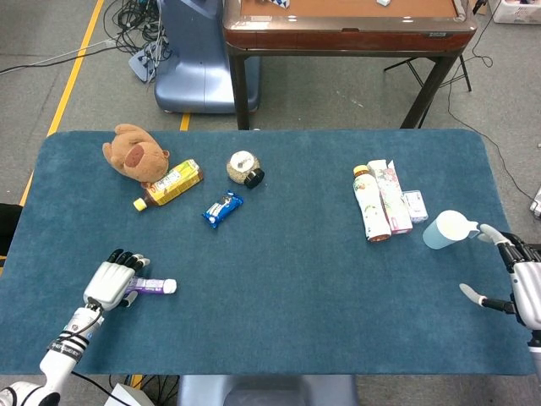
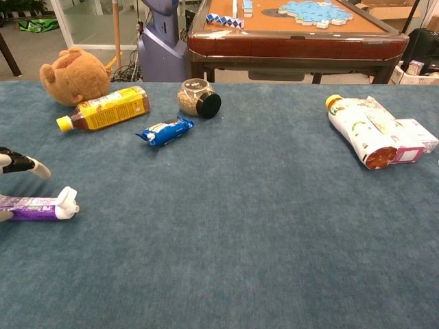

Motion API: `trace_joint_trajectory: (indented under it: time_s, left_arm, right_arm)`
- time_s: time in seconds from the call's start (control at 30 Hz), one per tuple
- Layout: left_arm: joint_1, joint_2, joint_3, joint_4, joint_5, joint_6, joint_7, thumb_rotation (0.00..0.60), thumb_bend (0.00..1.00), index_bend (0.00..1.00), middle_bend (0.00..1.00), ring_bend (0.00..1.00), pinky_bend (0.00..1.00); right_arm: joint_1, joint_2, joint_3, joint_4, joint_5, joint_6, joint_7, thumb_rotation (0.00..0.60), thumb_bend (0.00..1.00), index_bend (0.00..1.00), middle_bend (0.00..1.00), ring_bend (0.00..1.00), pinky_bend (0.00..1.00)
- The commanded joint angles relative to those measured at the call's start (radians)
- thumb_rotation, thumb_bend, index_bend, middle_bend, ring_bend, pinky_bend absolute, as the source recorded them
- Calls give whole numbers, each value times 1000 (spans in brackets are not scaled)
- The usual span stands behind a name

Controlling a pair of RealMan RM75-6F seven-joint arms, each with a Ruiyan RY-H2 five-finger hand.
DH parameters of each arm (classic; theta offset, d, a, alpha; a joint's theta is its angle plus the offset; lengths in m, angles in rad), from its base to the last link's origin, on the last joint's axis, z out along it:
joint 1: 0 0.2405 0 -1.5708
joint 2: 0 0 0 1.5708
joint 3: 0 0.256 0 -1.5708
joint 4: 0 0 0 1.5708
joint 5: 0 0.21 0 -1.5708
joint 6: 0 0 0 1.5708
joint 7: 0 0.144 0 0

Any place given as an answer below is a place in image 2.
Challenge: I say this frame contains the black cable bundle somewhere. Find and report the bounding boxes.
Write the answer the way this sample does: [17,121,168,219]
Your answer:
[111,51,141,83]

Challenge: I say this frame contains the blue felt table mat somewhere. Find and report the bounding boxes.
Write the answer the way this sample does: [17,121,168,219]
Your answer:
[0,81,439,329]

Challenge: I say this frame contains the brown mahjong table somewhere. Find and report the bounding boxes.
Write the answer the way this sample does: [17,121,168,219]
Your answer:
[187,0,411,85]

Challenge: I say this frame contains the green bag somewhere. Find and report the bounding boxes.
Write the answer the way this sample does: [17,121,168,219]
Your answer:
[19,19,60,34]

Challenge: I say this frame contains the small white purple box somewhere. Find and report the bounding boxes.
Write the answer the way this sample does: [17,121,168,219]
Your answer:
[394,118,439,154]

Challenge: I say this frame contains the white label juice bottle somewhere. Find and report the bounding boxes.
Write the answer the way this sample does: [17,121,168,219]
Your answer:
[324,94,399,171]

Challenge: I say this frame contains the white plastic basket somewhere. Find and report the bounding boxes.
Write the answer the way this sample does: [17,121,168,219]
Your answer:
[390,64,439,86]

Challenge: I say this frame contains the pink white carton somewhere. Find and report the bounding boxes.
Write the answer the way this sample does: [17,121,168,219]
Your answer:
[356,95,426,165]

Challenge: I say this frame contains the dark wooden furniture leg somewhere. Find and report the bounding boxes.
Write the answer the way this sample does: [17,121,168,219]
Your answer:
[0,32,22,77]

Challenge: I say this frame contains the brown plush toy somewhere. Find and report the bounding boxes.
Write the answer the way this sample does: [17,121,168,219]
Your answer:
[39,47,112,107]

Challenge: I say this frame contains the black bag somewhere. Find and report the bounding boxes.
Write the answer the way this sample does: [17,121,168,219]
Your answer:
[401,28,439,75]

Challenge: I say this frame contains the blue white snake cube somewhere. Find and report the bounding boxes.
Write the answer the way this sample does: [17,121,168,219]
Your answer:
[204,12,245,29]

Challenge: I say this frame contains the purple white tube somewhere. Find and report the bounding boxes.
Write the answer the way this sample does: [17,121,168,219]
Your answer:
[0,186,80,222]

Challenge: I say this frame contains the green potted plant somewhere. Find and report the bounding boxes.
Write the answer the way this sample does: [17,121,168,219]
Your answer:
[0,0,47,18]

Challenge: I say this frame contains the wooden pole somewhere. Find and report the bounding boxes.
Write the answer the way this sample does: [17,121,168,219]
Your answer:
[112,0,123,69]

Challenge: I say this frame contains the blue grey machine base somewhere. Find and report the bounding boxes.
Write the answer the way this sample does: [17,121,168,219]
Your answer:
[137,0,189,83]

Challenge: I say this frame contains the cardboard box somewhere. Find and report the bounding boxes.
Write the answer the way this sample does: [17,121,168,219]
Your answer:
[356,0,421,32]

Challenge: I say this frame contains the blue white puzzle pieces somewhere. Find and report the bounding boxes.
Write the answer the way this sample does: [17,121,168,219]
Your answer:
[277,0,354,30]

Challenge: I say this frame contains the round glass jar black lid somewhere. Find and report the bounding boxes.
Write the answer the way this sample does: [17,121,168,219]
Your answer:
[176,78,222,120]

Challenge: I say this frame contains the white door frame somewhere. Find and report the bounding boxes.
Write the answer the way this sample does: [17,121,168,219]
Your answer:
[51,0,138,51]

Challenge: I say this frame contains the yellow label tea bottle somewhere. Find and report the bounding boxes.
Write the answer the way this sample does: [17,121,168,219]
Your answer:
[56,86,151,133]

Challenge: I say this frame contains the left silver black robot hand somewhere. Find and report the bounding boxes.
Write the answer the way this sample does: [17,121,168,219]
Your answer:
[0,146,52,223]

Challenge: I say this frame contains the blue cookie packet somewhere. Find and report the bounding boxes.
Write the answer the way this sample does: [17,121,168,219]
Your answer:
[135,116,195,147]

